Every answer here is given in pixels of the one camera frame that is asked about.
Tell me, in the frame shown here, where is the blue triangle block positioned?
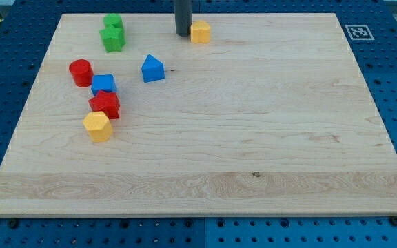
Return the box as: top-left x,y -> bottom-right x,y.
141,54 -> 165,83

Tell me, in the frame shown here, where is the white fiducial marker tag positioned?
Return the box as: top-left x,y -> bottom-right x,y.
345,25 -> 374,41

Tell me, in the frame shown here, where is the red cylinder block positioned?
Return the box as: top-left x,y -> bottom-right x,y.
69,59 -> 94,87

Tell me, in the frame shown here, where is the yellow heart block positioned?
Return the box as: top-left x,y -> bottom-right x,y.
190,20 -> 211,43

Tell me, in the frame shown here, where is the yellow hexagon block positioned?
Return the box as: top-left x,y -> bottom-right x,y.
82,111 -> 113,143

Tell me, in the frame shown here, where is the wooden board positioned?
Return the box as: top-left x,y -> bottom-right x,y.
0,13 -> 397,218

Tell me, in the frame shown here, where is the red star block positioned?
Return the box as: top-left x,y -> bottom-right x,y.
88,90 -> 121,119

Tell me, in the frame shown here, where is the green cylinder block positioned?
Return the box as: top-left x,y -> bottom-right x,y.
103,13 -> 123,29

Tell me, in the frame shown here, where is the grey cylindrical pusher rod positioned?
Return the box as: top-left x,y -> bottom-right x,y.
174,0 -> 192,37

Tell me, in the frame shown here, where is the green star block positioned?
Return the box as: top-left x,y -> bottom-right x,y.
99,25 -> 126,53

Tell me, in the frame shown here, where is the blue cube block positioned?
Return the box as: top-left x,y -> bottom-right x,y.
91,74 -> 117,96

